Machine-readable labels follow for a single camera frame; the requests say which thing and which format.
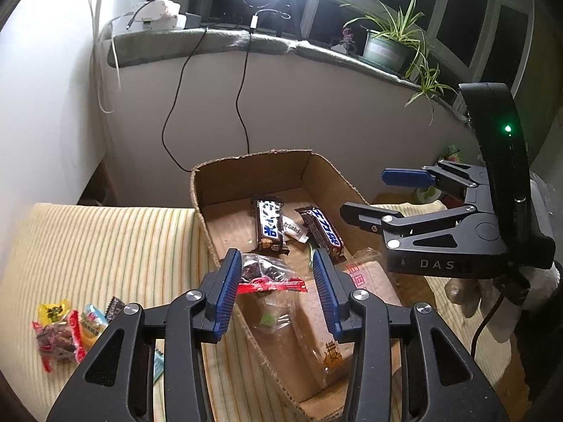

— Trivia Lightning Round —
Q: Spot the cardboard box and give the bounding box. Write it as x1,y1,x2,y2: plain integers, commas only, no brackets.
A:
190,149,410,422

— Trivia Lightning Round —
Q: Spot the person's right hand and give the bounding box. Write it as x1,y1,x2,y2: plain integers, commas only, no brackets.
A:
443,268,563,346

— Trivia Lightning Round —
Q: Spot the white framed window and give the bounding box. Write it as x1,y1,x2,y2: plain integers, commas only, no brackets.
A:
150,0,542,110

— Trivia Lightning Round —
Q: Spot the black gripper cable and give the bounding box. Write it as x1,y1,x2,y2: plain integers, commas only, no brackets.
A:
470,273,529,361

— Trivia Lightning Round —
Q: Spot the sliced bread packet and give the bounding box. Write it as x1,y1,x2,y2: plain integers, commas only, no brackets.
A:
286,248,401,390

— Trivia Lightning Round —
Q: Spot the black tripod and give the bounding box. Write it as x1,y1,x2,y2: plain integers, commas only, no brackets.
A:
273,0,300,38

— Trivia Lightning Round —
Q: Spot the white power strip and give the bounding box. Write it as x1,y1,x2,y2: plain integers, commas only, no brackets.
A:
112,0,188,33

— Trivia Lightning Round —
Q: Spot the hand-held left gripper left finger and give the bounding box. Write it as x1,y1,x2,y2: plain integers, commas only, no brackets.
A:
46,248,245,422

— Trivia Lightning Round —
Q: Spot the black and white snack packet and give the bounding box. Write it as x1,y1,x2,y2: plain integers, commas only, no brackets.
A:
105,296,128,322

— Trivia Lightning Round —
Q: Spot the potted spider plant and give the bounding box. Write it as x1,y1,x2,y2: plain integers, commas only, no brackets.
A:
341,0,458,126

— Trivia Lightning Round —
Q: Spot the brown wooden bedside cabinet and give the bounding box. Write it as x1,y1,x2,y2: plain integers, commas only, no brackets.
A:
77,158,119,207

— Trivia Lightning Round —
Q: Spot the dark chocolate bar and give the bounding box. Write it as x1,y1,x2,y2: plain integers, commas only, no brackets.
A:
294,206,346,264
251,197,289,256

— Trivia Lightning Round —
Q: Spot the striped bed sheet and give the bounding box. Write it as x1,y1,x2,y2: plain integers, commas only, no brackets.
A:
0,202,529,422

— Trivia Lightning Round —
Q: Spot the white cable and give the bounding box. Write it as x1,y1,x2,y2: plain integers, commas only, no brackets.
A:
79,0,121,115

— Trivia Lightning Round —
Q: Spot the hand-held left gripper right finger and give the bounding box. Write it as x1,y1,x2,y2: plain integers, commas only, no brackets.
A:
310,248,511,422

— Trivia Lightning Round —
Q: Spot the red-edged clear snack packet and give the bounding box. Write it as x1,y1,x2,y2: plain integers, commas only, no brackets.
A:
238,252,309,295
32,310,86,374

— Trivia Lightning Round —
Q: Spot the white wardrobe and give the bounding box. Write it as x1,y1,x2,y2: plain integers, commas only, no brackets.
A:
0,0,110,229

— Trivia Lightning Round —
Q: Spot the small purple plant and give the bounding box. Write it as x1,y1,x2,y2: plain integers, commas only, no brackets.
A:
330,26,359,56

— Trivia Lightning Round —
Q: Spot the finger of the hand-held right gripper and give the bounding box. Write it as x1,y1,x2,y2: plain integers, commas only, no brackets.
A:
340,201,478,240
381,161,488,200

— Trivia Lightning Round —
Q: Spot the orange egg snack packet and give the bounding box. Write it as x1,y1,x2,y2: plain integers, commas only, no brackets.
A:
79,303,108,352

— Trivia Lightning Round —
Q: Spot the small green candy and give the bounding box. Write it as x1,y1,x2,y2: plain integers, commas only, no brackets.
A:
253,299,293,332

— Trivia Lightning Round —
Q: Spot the small white candy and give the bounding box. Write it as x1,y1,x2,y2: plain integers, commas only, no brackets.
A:
281,215,311,243

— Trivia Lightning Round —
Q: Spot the yellow candy packet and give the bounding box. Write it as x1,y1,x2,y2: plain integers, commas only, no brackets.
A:
37,300,71,324

